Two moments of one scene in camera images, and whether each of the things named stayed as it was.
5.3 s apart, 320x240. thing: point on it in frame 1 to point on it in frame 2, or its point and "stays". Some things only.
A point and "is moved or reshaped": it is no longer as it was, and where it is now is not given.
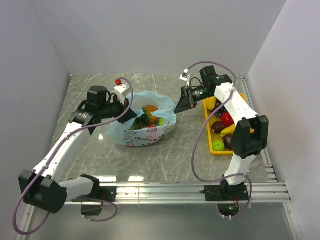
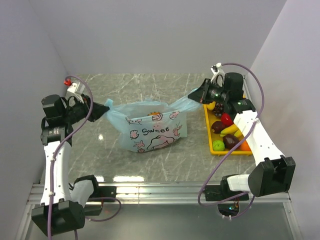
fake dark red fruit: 227,141 stays
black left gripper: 129,115 to 98,110
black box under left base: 91,209 stays
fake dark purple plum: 217,126 stays
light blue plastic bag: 121,133 is moved or reshaped
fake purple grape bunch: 222,110 stays
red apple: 226,119 stays
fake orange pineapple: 147,119 to 154,113
